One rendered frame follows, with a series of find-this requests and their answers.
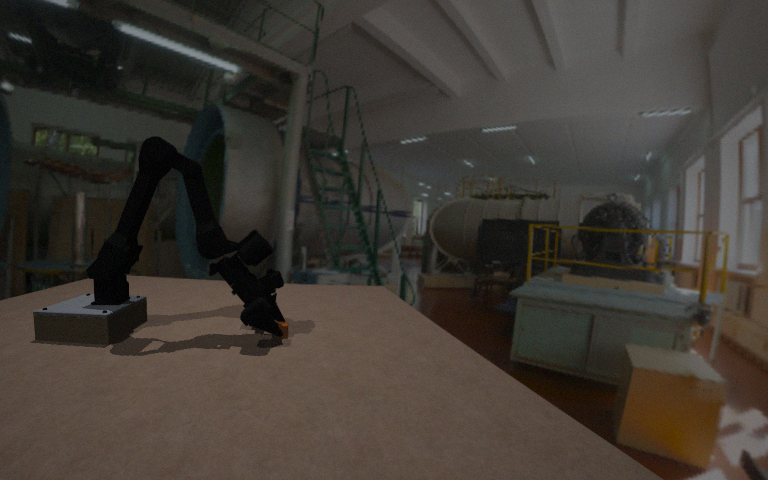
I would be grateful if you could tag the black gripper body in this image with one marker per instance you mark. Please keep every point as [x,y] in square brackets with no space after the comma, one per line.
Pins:
[254,306]

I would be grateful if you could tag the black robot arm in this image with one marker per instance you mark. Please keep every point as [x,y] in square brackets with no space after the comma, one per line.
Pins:
[121,250]

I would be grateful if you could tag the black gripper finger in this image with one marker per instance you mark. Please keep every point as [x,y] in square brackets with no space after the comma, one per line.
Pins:
[276,313]
[267,323]

